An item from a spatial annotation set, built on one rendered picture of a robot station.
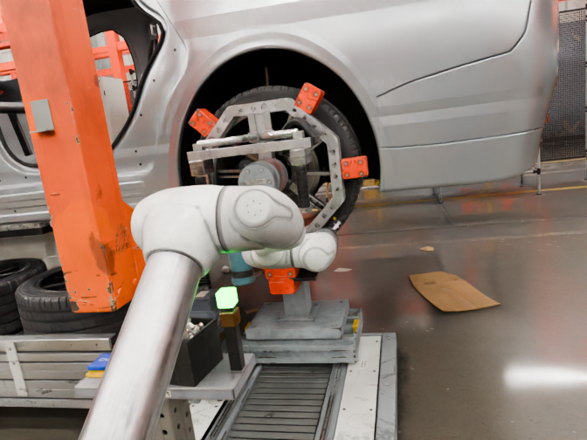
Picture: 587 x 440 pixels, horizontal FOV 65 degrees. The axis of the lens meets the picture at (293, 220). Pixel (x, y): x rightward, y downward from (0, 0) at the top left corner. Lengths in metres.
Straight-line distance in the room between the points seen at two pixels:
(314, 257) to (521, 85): 0.92
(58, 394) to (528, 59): 2.02
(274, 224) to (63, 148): 0.88
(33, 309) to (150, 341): 1.32
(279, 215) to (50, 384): 1.36
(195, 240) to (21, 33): 0.95
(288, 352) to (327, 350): 0.16
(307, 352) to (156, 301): 1.19
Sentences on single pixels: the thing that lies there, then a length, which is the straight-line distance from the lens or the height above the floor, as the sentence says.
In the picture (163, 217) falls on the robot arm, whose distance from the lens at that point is 0.88.
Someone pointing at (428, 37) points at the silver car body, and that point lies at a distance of 1.74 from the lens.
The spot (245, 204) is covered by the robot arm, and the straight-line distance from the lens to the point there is 0.81.
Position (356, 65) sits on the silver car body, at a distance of 1.73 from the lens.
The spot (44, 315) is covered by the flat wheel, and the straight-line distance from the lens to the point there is 2.03.
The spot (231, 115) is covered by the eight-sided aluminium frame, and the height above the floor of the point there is 1.08.
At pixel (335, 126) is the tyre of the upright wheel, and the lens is 1.72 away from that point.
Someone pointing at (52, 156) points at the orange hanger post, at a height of 1.02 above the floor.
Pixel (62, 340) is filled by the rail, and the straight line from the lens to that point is 1.87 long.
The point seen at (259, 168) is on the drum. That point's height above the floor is 0.90.
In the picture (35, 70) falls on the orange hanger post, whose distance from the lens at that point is 1.58.
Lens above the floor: 1.02
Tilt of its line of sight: 11 degrees down
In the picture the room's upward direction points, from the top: 7 degrees counter-clockwise
